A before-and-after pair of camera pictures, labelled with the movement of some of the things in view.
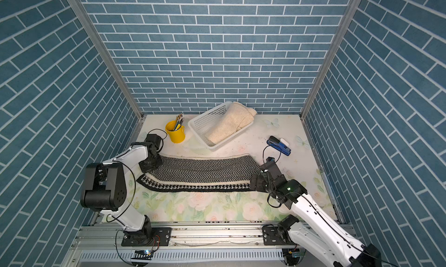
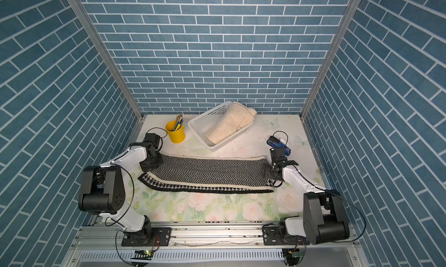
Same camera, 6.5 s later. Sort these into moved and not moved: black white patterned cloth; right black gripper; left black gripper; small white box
Moved: right black gripper
Not moved: small white box; left black gripper; black white patterned cloth
